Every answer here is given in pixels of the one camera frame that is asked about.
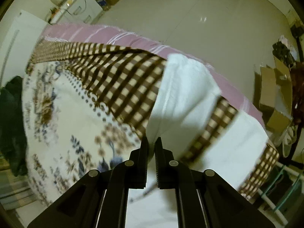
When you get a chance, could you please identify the pink striped bed sheet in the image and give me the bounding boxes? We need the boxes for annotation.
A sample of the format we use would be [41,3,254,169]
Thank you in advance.
[41,23,265,127]

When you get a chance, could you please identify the white pants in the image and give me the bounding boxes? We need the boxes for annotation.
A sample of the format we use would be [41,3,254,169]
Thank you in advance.
[127,54,273,227]

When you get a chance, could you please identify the flat cardboard on floor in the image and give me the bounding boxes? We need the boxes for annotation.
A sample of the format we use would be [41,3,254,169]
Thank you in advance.
[253,56,293,134]

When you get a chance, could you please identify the teal plastic stool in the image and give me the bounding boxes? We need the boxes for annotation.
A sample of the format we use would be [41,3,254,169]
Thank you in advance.
[254,162,303,227]

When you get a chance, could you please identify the white bedside cabinet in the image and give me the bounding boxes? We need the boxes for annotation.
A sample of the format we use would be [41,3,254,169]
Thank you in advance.
[48,0,104,25]

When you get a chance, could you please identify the brown checkered blanket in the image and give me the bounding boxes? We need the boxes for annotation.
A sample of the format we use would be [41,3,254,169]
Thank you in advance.
[25,40,279,198]

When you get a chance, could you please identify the floral bed blanket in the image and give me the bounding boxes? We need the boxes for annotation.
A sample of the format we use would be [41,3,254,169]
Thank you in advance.
[22,61,140,206]

